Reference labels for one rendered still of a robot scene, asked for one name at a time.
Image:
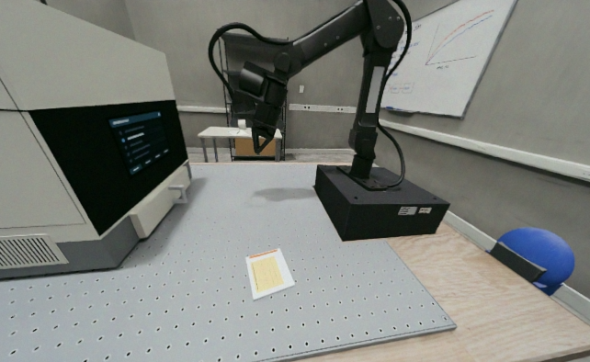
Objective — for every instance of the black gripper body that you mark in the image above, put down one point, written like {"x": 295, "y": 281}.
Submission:
{"x": 271, "y": 125}

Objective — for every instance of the grey lab imager with drawer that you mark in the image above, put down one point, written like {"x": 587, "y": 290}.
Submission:
{"x": 92, "y": 153}

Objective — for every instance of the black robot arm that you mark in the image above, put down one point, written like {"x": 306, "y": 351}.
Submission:
{"x": 387, "y": 26}

